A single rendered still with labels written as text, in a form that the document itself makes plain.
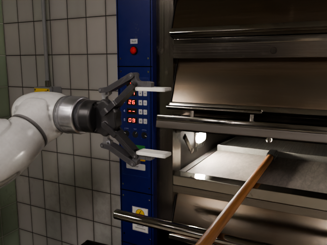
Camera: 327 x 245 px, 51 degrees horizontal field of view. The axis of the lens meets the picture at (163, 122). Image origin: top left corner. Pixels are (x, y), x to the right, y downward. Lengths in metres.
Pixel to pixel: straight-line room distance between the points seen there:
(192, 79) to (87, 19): 0.52
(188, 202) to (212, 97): 0.44
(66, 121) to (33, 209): 1.16
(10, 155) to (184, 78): 0.73
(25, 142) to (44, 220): 1.13
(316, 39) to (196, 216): 0.76
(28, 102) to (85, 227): 0.96
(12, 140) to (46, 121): 0.09
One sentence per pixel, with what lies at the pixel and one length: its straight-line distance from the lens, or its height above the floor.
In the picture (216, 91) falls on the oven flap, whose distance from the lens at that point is 1.23.
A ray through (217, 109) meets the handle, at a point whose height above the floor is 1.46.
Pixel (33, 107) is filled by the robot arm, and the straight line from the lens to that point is 0.84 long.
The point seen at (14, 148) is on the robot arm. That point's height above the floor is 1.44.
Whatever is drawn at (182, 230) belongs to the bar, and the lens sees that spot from 0.98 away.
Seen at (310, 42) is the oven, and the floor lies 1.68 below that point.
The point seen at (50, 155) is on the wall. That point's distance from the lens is 1.73.
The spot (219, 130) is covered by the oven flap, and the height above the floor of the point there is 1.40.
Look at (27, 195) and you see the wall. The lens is 1.92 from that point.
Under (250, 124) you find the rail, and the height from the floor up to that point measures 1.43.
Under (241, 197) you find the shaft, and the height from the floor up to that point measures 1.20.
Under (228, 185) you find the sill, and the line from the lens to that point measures 1.29.
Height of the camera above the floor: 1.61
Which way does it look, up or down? 10 degrees down
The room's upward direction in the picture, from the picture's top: straight up
